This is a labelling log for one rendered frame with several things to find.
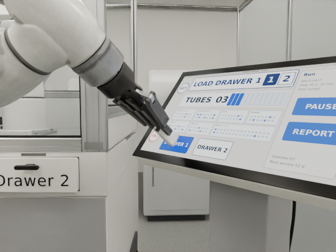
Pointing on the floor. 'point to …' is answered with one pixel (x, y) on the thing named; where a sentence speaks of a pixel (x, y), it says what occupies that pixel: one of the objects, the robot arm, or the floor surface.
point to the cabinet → (73, 220)
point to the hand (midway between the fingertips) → (166, 133)
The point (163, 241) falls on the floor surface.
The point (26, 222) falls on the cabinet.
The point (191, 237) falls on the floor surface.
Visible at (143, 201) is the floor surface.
